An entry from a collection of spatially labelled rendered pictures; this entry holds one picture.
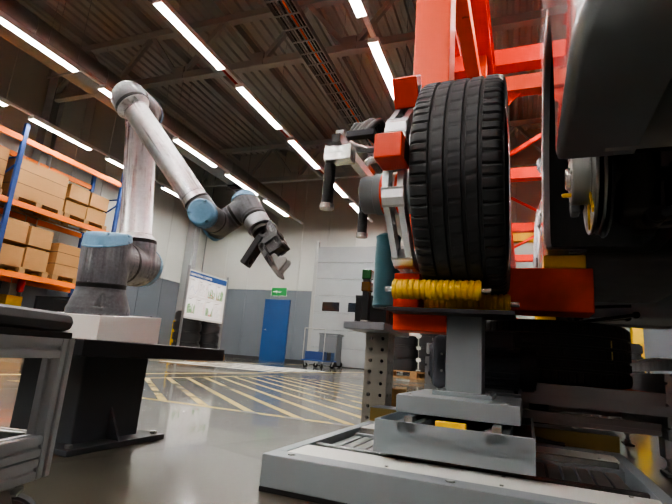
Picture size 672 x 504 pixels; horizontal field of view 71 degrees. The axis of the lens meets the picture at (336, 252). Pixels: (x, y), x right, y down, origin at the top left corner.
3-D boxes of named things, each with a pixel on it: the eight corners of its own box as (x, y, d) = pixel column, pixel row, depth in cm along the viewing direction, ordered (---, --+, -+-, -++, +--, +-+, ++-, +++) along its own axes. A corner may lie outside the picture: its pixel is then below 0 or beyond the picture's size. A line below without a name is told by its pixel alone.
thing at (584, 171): (613, 186, 110) (601, 93, 126) (576, 188, 113) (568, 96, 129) (597, 256, 136) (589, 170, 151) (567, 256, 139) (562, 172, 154)
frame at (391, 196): (400, 254, 122) (409, 69, 134) (376, 254, 124) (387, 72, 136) (436, 288, 171) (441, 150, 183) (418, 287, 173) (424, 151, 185)
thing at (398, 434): (536, 482, 98) (535, 432, 100) (372, 455, 112) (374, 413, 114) (533, 447, 143) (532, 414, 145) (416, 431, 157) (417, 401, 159)
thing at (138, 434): (-102, 437, 127) (-73, 326, 133) (83, 417, 181) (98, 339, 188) (58, 474, 105) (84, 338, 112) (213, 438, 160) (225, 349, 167)
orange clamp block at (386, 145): (409, 169, 127) (401, 155, 119) (381, 171, 130) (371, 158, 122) (410, 145, 128) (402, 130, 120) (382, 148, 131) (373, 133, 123)
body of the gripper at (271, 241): (282, 243, 155) (267, 217, 161) (261, 258, 156) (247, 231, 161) (291, 251, 162) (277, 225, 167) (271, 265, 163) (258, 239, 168)
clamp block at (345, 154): (350, 158, 143) (351, 142, 144) (322, 160, 146) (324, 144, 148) (355, 164, 148) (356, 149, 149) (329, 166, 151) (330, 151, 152)
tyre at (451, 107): (500, 63, 105) (509, 78, 164) (398, 78, 114) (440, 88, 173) (507, 332, 122) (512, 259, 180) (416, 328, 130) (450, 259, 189)
